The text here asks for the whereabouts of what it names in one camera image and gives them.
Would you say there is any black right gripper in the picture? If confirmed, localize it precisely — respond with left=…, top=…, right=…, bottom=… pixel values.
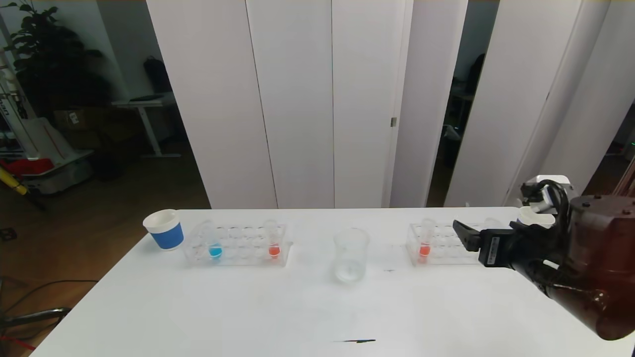
left=452, top=219, right=554, bottom=282

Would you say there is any test tube with red pigment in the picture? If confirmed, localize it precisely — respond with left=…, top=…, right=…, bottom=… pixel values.
left=418, top=219, right=436, bottom=263
left=264, top=220, right=282, bottom=260

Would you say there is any test tube with blue pigment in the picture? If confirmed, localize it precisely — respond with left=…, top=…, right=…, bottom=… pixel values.
left=201, top=221, right=224, bottom=259

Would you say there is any clear acrylic test tube rack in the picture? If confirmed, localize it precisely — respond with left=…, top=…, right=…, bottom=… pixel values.
left=183, top=222, right=293, bottom=268
left=405, top=222, right=483, bottom=267

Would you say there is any clear glass beaker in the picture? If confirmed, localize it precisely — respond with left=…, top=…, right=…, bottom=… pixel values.
left=333, top=228, right=370, bottom=284

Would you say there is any white paper cup blue sleeve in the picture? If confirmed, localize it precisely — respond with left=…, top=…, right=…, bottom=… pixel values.
left=142, top=209, right=185, bottom=251
left=516, top=207, right=556, bottom=230

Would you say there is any white desk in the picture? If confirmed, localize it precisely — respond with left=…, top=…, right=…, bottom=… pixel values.
left=112, top=94, right=182, bottom=159

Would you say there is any black backpack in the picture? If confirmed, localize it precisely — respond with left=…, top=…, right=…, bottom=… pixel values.
left=144, top=57, right=173, bottom=95

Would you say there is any brown cardboard box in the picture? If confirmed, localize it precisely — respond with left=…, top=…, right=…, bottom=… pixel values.
left=54, top=109, right=100, bottom=132

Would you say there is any white machine base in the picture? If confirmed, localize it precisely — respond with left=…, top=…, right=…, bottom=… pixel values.
left=20, top=118, right=95, bottom=195

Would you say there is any grey metal leg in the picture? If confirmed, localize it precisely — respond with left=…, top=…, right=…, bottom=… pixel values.
left=0, top=307, right=72, bottom=328

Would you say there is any yellow tool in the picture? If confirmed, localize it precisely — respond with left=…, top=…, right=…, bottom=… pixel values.
left=0, top=166, right=29, bottom=196

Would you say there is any dark green potted plant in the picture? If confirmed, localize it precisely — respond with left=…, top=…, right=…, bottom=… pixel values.
left=2, top=0, right=112, bottom=119

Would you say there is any white pole with lettering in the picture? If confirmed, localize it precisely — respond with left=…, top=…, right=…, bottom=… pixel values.
left=0, top=47, right=38, bottom=159

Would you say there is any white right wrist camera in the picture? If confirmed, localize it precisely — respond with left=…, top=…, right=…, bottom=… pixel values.
left=520, top=175, right=574, bottom=213

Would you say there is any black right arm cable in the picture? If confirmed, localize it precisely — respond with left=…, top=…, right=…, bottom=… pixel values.
left=535, top=179, right=571, bottom=234

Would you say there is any black floor cable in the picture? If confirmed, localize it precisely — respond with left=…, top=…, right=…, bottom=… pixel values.
left=0, top=280, right=100, bottom=318

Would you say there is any red floor cable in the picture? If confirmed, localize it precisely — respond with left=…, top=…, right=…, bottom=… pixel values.
left=0, top=336, right=35, bottom=352

